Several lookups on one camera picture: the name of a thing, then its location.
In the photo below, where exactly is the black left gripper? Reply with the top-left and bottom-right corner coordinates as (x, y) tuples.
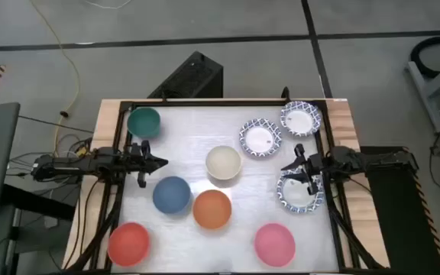
(130, 140), (169, 189)

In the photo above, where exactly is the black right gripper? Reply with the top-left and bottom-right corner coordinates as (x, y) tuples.
(280, 143), (324, 196)

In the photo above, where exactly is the blue patterned paper plate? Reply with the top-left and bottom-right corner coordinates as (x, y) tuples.
(276, 170), (325, 214)
(238, 118), (283, 158)
(280, 100), (322, 138)

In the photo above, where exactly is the blue bowl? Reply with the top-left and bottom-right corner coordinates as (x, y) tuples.
(152, 176), (192, 215)

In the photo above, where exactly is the teal bowl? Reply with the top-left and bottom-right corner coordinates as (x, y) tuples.
(126, 106), (162, 139)

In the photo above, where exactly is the cream bowl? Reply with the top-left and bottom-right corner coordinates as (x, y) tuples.
(205, 145), (243, 181)

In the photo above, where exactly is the orange bowl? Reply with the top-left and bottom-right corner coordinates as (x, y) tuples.
(192, 189), (233, 231)

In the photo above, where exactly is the pink bowl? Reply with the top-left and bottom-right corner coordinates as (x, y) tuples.
(254, 222), (296, 268)

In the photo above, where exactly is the red bowl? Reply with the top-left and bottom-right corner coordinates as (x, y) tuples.
(107, 222), (151, 268)

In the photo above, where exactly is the black computer tower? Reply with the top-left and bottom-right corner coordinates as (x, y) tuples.
(147, 50), (224, 99)

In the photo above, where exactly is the grey metal stand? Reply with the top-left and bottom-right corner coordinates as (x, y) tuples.
(405, 53), (440, 134)

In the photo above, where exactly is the black aluminium table frame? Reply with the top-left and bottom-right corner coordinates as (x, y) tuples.
(76, 98), (387, 275)

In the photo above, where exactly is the black cable with plug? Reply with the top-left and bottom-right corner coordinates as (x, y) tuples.
(17, 110), (93, 134)

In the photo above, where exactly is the yellow cable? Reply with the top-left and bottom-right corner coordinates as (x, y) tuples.
(28, 0), (82, 157)

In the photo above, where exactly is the white cable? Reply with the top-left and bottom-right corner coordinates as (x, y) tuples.
(82, 0), (133, 11)

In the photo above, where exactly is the black hose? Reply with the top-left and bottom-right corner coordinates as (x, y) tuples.
(409, 35), (440, 79)

